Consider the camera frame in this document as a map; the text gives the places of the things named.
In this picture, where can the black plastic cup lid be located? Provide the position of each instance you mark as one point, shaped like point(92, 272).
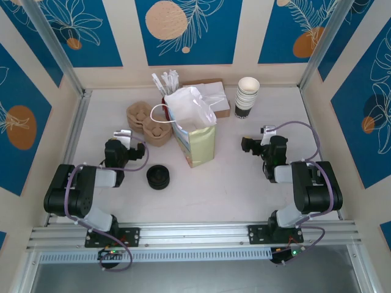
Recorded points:
point(158, 188)
point(158, 185)
point(158, 174)

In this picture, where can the white and green paper bag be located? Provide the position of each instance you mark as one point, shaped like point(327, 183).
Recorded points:
point(201, 146)

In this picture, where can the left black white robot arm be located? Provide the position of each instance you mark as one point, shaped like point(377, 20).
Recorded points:
point(70, 195)

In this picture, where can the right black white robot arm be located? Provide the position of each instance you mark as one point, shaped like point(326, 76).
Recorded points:
point(317, 189)

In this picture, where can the brown cardboard napkin tray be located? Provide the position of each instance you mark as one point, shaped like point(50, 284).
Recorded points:
point(224, 113)

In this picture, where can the paper wrapped stirrer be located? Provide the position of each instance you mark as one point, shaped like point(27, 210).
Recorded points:
point(165, 81)
point(176, 80)
point(169, 80)
point(173, 80)
point(157, 82)

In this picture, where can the white paper napkin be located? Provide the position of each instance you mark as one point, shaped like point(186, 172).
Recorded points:
point(218, 91)

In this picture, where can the small controller circuit board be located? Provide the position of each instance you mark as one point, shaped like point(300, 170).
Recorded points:
point(284, 254)
point(111, 252)

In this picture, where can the grey metal shelf panel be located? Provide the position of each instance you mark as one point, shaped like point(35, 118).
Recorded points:
point(195, 279)

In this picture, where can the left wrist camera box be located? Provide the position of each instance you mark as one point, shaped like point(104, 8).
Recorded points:
point(122, 134)

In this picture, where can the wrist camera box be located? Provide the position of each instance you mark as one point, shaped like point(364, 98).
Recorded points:
point(122, 134)
point(268, 129)

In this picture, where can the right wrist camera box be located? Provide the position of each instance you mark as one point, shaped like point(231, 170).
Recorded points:
point(268, 129)

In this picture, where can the aluminium table side rail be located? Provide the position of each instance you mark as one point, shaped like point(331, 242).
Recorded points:
point(79, 122)

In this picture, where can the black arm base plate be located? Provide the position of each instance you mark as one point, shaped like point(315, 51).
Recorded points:
point(258, 234)
point(131, 236)

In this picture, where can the aluminium mounting rail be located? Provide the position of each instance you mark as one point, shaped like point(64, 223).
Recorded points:
point(195, 235)

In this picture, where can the aluminium frame post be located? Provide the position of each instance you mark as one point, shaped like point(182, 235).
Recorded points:
point(323, 45)
point(60, 52)

